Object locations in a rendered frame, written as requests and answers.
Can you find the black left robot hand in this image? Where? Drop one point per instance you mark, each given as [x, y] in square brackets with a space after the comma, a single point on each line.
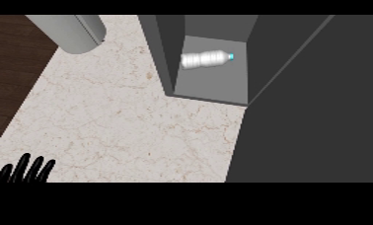
[23, 169]

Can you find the dark grey cabinet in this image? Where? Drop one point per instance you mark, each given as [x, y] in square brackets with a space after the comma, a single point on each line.
[208, 81]

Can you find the clear plastic water bottle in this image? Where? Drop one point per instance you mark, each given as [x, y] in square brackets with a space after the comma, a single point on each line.
[203, 59]

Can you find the dark grey cabinet door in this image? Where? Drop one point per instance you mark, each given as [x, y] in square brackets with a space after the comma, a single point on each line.
[309, 110]

